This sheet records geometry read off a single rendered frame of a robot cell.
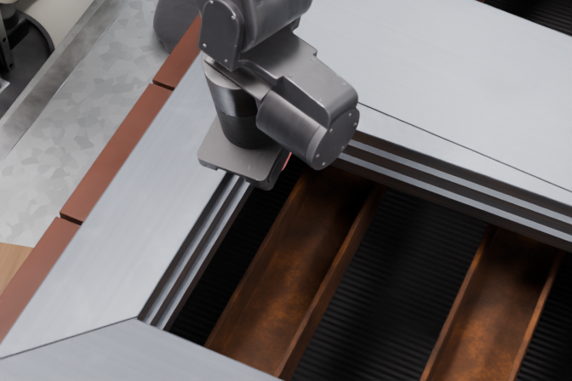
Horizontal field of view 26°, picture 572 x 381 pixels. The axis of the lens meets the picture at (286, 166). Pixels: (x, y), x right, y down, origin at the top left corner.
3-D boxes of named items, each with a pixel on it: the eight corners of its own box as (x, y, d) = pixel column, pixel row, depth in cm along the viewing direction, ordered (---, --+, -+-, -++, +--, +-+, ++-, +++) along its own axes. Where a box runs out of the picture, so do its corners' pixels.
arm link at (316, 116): (282, -55, 95) (204, -9, 89) (401, 24, 91) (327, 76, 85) (258, 60, 103) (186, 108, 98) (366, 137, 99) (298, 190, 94)
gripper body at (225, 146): (314, 92, 108) (307, 48, 101) (266, 191, 104) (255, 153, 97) (247, 69, 109) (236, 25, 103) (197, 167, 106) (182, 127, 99)
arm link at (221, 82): (232, 6, 97) (184, 56, 95) (300, 52, 94) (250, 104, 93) (244, 51, 103) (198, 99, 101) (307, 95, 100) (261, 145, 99)
